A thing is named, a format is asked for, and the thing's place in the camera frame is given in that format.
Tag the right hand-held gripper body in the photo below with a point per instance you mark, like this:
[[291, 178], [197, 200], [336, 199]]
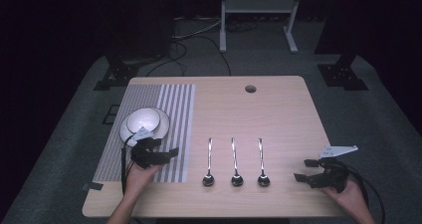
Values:
[[331, 177]]

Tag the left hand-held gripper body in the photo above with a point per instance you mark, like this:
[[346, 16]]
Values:
[[143, 155]]

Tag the person's left hand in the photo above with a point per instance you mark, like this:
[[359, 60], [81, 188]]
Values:
[[139, 179]]

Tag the person's right hand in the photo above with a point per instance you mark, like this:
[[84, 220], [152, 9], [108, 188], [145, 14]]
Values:
[[348, 197]]

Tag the white bowl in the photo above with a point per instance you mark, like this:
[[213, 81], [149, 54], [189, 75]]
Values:
[[143, 119]]

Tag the grey striped placemat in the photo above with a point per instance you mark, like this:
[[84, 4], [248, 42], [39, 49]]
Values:
[[179, 117]]

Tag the metal spoon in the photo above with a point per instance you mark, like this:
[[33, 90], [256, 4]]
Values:
[[234, 157], [209, 157], [261, 157]]

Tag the black tape strip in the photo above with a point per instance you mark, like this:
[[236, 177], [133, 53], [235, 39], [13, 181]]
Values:
[[93, 185]]

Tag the black stand base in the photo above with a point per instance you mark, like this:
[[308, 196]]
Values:
[[343, 74], [116, 74]]

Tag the white metal stand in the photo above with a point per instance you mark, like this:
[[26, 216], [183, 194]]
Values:
[[258, 5]]

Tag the black square floor frame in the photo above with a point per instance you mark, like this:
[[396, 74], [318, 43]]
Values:
[[111, 114]]

